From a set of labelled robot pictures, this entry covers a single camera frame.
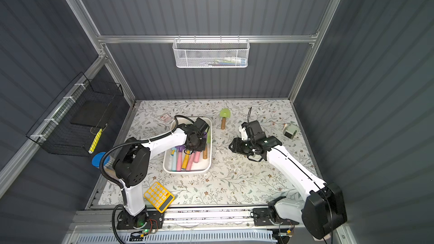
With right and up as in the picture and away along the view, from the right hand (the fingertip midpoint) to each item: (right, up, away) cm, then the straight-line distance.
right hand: (234, 147), depth 80 cm
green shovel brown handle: (-13, +3, +6) cm, 15 cm away
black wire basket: (-71, +11, -9) cm, 73 cm away
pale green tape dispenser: (+36, +7, +19) cm, 41 cm away
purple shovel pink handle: (-29, -7, +9) cm, 31 cm away
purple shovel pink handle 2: (-20, -6, +6) cm, 22 cm away
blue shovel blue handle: (-32, -5, +10) cm, 34 cm away
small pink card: (-43, +14, +28) cm, 53 cm away
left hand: (-16, -4, +11) cm, 19 cm away
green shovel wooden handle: (-5, +17, +31) cm, 36 cm away
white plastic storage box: (-16, -11, +7) cm, 21 cm away
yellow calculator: (-36, -23, -2) cm, 43 cm away
